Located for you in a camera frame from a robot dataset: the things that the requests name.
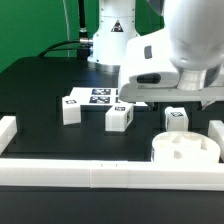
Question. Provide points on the white front fence wall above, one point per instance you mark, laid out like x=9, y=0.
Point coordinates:
x=110, y=174

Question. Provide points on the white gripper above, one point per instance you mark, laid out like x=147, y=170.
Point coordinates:
x=147, y=75

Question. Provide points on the white left fence wall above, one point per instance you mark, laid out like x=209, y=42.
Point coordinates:
x=8, y=129

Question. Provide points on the white marker sheet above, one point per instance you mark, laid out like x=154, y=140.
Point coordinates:
x=94, y=96

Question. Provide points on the black cable connector block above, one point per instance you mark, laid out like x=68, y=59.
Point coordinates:
x=83, y=53

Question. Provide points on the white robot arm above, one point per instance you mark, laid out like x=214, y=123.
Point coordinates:
x=183, y=61

